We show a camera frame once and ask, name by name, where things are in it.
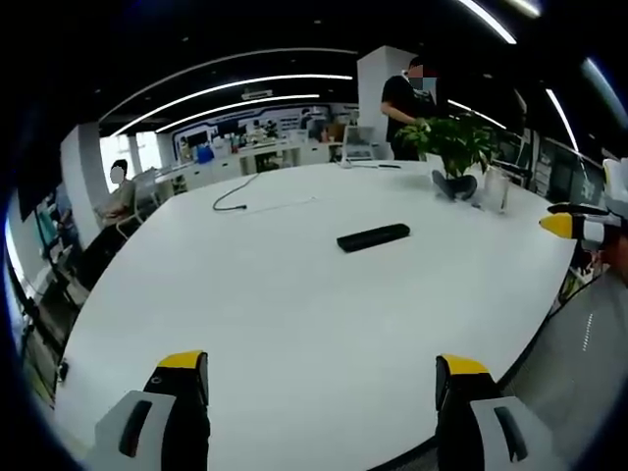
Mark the black plant pot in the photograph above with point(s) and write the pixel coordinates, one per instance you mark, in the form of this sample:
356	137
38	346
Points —
455	186

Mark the grey mesh office chair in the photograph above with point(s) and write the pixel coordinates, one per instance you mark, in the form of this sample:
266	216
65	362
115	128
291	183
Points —
574	373

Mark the green potted plant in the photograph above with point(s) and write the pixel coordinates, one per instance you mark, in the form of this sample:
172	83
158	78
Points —
449	142

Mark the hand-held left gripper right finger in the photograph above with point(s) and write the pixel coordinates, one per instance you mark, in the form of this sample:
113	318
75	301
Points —
471	412

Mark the white cabinet row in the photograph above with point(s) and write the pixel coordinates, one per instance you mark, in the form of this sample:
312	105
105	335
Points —
245	159

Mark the open laptop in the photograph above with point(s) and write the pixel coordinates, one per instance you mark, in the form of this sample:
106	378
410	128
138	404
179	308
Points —
359	144

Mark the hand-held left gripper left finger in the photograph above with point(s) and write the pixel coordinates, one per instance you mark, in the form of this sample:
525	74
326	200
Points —
167	407

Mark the black remote control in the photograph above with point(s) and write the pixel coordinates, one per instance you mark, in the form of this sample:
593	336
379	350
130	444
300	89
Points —
373	237

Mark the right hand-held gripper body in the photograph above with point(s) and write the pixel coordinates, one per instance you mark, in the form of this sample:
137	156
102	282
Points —
617	189

